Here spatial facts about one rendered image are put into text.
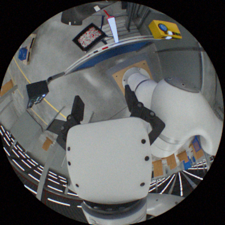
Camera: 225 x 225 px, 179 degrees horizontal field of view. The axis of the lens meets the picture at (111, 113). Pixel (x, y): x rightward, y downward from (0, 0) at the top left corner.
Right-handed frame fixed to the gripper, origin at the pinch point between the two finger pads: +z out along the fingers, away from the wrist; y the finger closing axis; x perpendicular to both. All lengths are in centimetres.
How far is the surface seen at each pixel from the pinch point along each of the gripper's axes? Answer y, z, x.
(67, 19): -18, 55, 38
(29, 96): -49, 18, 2
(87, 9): -0.7, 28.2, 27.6
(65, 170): -389, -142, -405
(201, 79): 85, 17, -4
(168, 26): 37, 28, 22
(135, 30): 61, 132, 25
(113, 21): 7.0, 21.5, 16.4
